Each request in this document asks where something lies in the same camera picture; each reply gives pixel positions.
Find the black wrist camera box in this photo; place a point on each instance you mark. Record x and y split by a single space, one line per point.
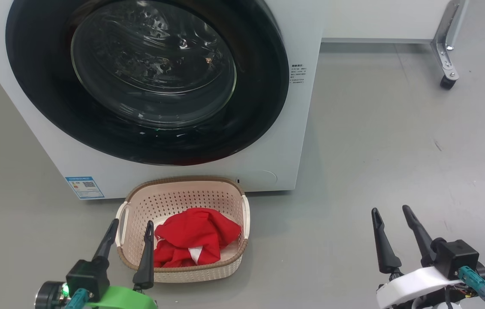
88 279
456 257

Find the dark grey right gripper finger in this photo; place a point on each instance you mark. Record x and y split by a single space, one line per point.
386 253
420 234

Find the white front-load washing machine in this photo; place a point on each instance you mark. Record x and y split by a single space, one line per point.
306 128

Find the dark round glass washer door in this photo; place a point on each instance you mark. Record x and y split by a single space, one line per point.
40 86

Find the cream perforated laundry basket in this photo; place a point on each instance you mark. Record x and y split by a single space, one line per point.
182 193

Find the small printed text label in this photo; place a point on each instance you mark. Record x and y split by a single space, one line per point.
298 75

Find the white partition panel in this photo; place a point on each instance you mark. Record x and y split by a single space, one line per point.
375 17

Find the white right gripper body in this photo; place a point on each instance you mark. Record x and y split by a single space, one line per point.
409 285

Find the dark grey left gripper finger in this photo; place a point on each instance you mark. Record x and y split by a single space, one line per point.
146 270
107 244

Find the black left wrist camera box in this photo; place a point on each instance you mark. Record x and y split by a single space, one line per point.
88 279

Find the blue energy label sticker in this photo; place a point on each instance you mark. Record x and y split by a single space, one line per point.
84 187

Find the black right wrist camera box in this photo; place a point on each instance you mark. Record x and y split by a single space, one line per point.
456 257

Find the red cloth garment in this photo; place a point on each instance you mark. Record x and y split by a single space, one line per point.
199 234

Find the metal foot bracket with caster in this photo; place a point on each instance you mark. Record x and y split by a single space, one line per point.
446 56

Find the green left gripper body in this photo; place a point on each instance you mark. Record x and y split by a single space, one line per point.
126 298

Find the black silver cylinder module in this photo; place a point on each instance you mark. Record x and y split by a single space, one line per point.
484 274
49 296

